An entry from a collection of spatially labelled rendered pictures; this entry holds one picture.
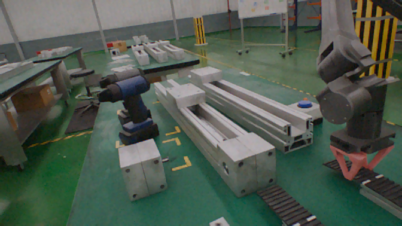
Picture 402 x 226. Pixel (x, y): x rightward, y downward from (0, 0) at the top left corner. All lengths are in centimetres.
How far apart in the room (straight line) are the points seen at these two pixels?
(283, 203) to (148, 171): 30
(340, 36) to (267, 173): 31
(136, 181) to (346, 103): 45
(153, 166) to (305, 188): 34
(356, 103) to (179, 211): 39
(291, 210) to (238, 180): 12
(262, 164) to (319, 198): 13
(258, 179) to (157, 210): 23
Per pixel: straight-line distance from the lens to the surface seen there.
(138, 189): 61
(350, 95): 46
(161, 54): 251
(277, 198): 52
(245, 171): 54
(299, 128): 75
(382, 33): 391
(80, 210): 67
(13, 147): 287
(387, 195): 58
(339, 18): 64
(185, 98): 87
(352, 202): 59
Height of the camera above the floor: 116
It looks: 21 degrees down
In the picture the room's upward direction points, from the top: 8 degrees counter-clockwise
